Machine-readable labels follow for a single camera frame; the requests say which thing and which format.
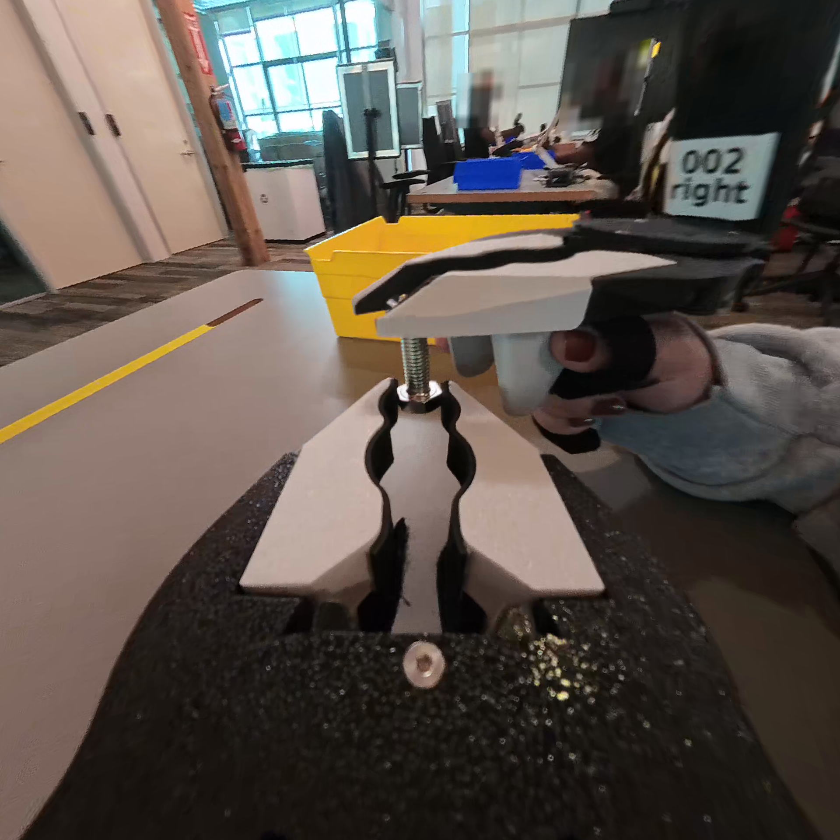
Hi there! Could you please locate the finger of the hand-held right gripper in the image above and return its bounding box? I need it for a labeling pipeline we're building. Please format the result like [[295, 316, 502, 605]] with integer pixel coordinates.
[[352, 226, 595, 316], [375, 248, 678, 340]]

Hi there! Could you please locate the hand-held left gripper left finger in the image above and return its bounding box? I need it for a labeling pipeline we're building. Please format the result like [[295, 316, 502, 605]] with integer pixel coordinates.
[[239, 378, 409, 632]]

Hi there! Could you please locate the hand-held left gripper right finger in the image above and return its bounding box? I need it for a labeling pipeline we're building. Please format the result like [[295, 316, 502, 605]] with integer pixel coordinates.
[[435, 379, 606, 635]]

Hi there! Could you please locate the silver bolt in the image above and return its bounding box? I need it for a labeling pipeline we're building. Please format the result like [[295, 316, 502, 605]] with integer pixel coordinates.
[[387, 294, 432, 395]]

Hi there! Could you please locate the person's right forearm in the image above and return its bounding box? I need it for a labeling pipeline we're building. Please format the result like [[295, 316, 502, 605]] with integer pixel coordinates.
[[597, 322, 840, 519]]

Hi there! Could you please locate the person's right hand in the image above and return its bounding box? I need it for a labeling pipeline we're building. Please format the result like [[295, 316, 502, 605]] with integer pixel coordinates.
[[533, 315, 718, 435]]

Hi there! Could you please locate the wooden work table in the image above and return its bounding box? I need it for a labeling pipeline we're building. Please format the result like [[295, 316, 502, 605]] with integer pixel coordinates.
[[407, 167, 618, 214]]

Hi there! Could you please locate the large blue plastic bin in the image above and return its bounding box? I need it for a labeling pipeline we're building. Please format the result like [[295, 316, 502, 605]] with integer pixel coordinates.
[[454, 159, 525, 192]]

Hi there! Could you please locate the black office chair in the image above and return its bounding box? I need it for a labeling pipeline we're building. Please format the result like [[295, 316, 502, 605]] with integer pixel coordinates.
[[381, 169, 429, 223], [755, 154, 840, 312]]

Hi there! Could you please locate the yellow plastic bin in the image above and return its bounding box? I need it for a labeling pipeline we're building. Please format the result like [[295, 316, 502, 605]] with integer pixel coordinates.
[[305, 213, 581, 343]]

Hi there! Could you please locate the small calibration board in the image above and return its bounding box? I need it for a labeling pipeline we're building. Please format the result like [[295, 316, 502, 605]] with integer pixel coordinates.
[[395, 82, 424, 151]]

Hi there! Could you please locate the chair with black jacket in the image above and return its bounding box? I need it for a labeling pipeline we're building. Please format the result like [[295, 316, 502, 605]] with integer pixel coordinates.
[[322, 108, 361, 234]]

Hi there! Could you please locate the large calibration board on stand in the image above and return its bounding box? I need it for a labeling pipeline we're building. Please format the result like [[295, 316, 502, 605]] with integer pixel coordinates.
[[336, 59, 401, 221]]

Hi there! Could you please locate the white recycling cabinet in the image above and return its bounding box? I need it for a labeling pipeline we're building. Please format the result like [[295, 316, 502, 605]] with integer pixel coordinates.
[[243, 163, 327, 242]]

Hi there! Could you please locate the brown tape strip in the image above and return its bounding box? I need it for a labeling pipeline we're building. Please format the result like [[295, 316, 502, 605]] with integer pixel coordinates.
[[206, 298, 263, 327]]

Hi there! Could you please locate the yellow tape strip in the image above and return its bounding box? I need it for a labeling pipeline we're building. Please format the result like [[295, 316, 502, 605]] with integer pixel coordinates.
[[0, 325, 214, 444]]

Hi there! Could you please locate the red fire extinguisher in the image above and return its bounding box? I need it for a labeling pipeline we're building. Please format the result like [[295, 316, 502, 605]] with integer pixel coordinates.
[[209, 84, 247, 153]]

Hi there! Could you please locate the red sign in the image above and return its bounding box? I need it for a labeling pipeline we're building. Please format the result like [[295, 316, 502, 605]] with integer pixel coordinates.
[[184, 13, 212, 74]]

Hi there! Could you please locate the white door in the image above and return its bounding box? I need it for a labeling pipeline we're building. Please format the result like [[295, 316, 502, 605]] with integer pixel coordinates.
[[52, 0, 229, 256], [0, 0, 148, 290]]

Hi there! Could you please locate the wooden post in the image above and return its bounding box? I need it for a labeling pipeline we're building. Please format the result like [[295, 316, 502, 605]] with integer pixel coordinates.
[[156, 0, 270, 266]]

